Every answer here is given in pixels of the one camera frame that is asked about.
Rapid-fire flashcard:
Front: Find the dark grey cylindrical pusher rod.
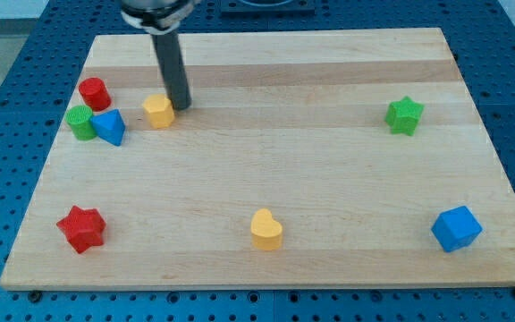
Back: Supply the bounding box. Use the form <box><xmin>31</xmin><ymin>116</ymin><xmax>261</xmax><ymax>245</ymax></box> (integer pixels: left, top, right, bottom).
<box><xmin>151</xmin><ymin>30</ymin><xmax>191</xmax><ymax>111</ymax></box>

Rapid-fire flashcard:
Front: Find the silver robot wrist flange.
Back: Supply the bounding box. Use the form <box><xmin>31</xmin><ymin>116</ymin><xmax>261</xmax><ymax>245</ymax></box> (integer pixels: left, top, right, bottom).
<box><xmin>120</xmin><ymin>0</ymin><xmax>200</xmax><ymax>35</ymax></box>

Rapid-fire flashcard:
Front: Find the light wooden board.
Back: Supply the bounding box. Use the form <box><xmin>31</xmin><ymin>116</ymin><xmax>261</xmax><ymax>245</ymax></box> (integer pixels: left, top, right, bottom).
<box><xmin>0</xmin><ymin>28</ymin><xmax>515</xmax><ymax>292</ymax></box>

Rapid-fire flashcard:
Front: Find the yellow hexagon block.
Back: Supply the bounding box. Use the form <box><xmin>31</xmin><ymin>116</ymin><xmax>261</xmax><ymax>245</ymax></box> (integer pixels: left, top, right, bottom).
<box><xmin>142</xmin><ymin>94</ymin><xmax>175</xmax><ymax>129</ymax></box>

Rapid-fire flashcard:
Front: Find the red cylinder block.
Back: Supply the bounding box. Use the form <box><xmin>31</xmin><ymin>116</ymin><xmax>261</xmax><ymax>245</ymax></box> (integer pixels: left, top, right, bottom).
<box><xmin>78</xmin><ymin>77</ymin><xmax>112</xmax><ymax>112</ymax></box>

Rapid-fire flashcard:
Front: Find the blue triangular prism block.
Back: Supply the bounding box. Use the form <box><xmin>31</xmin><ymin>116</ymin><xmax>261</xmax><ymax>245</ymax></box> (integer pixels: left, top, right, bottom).
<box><xmin>90</xmin><ymin>109</ymin><xmax>125</xmax><ymax>146</ymax></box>

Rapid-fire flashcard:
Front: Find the green cylinder block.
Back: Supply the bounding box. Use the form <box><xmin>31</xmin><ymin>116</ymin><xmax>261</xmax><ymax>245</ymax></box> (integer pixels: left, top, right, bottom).
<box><xmin>65</xmin><ymin>105</ymin><xmax>97</xmax><ymax>140</ymax></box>

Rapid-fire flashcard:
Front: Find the red star block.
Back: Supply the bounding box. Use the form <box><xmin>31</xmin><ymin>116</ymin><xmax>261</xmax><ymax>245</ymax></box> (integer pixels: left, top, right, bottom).
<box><xmin>56</xmin><ymin>205</ymin><xmax>106</xmax><ymax>254</ymax></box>

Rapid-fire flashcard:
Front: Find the yellow heart block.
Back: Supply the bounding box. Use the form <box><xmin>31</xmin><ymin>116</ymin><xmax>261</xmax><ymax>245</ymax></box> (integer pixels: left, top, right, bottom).
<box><xmin>250</xmin><ymin>208</ymin><xmax>283</xmax><ymax>251</ymax></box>

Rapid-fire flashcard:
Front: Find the green star block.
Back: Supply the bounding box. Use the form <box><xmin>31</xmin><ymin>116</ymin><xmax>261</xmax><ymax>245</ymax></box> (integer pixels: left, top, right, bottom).
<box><xmin>384</xmin><ymin>96</ymin><xmax>425</xmax><ymax>136</ymax></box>

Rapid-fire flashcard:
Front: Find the blue cube block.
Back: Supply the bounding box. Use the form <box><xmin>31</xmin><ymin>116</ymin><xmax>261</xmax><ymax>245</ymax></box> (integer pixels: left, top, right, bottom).
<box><xmin>431</xmin><ymin>206</ymin><xmax>483</xmax><ymax>252</ymax></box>

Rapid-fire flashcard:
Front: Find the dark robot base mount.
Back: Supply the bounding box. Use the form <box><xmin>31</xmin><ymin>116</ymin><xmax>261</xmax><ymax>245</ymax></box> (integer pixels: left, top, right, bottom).
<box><xmin>219</xmin><ymin>0</ymin><xmax>316</xmax><ymax>16</ymax></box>

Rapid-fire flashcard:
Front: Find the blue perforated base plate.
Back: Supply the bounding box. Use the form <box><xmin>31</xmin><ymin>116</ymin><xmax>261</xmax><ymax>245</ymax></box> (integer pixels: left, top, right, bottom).
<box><xmin>0</xmin><ymin>0</ymin><xmax>515</xmax><ymax>321</ymax></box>

